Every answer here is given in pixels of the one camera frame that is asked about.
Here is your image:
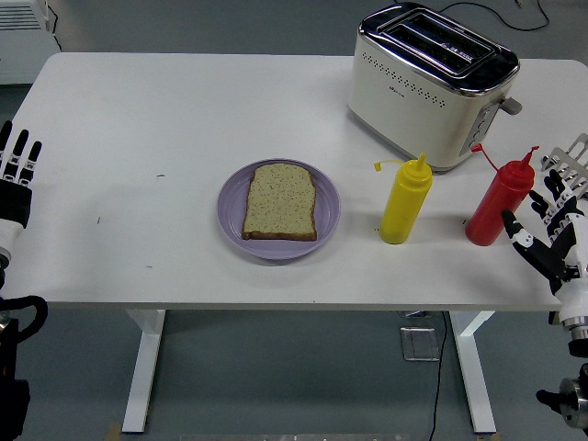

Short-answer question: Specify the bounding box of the black floor cable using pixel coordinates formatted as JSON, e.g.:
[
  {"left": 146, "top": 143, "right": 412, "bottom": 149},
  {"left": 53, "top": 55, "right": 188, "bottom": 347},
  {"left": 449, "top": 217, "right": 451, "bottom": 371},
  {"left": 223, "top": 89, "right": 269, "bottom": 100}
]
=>
[{"left": 426, "top": 311, "right": 449, "bottom": 441}]

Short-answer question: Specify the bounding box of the cream and chrome toaster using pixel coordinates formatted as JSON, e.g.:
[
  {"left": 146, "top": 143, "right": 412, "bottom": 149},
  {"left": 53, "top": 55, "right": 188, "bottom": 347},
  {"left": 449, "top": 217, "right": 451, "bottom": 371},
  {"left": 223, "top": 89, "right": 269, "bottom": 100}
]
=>
[{"left": 346, "top": 2, "right": 523, "bottom": 174}]

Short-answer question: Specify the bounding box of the black power cord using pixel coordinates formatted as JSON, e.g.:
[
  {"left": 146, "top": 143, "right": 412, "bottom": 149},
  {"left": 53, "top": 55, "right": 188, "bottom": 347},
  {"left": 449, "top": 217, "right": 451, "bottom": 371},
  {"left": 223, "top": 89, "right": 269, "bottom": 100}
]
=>
[{"left": 434, "top": 0, "right": 550, "bottom": 32}]

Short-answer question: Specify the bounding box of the metal floor socket plate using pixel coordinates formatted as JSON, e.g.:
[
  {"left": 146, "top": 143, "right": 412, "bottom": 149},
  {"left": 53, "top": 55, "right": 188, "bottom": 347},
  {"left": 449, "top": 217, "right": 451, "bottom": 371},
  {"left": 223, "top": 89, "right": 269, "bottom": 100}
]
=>
[{"left": 399, "top": 325, "right": 441, "bottom": 363}]

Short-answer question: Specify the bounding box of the red squeeze bottle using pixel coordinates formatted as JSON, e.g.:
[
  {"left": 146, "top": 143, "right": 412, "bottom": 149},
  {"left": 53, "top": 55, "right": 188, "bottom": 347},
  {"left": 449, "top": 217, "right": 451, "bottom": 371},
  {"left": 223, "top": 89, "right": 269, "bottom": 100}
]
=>
[{"left": 464, "top": 142, "right": 540, "bottom": 247}]

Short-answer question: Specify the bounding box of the slice of bread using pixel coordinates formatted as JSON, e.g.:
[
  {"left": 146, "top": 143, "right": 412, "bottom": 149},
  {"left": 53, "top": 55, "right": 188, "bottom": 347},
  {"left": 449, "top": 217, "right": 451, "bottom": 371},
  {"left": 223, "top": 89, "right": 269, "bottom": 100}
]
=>
[{"left": 241, "top": 163, "right": 318, "bottom": 243}]

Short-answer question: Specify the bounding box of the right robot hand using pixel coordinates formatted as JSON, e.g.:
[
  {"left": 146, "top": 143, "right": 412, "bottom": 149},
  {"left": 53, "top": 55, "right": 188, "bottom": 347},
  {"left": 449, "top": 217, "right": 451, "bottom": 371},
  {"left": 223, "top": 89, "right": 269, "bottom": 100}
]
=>
[{"left": 500, "top": 169, "right": 588, "bottom": 325}]

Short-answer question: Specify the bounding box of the yellow squeeze bottle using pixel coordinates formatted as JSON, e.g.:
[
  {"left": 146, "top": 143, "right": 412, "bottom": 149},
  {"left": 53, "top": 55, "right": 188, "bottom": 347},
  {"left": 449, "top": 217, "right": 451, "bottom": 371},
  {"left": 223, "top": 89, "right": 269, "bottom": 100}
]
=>
[{"left": 372, "top": 153, "right": 433, "bottom": 245}]

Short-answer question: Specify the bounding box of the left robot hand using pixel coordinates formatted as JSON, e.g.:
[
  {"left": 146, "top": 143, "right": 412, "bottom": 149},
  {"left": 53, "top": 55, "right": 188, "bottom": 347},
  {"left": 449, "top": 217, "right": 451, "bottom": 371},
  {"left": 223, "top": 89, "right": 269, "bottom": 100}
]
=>
[{"left": 0, "top": 120, "right": 43, "bottom": 256}]

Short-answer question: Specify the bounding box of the purple round plate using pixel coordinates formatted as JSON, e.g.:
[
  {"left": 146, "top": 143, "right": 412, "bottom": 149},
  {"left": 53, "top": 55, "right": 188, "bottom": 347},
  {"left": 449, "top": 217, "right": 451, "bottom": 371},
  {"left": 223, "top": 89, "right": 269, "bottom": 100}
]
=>
[{"left": 216, "top": 158, "right": 342, "bottom": 262}]

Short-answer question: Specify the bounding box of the white ribbed appliance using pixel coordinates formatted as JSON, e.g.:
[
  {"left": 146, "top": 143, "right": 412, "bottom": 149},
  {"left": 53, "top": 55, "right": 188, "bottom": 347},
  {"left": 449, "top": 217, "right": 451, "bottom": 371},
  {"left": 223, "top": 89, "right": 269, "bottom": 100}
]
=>
[{"left": 0, "top": 0, "right": 63, "bottom": 86}]

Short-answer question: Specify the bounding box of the metal toast rack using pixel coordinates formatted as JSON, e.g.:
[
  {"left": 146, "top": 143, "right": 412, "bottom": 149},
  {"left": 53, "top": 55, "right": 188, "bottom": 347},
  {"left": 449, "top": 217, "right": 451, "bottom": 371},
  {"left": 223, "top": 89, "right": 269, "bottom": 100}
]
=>
[{"left": 540, "top": 132, "right": 588, "bottom": 201}]

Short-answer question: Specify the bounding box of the thin black cable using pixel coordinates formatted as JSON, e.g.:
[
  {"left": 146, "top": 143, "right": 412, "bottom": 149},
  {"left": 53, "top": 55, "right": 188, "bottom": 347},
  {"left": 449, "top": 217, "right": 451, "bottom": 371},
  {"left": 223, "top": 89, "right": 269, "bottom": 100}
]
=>
[{"left": 45, "top": 0, "right": 63, "bottom": 52}]

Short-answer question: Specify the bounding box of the white table leg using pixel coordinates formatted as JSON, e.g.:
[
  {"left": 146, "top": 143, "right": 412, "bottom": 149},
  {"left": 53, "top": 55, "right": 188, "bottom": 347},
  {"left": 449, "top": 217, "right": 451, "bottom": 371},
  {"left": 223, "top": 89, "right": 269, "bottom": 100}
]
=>
[
  {"left": 121, "top": 310, "right": 166, "bottom": 434},
  {"left": 448, "top": 311, "right": 497, "bottom": 434}
]

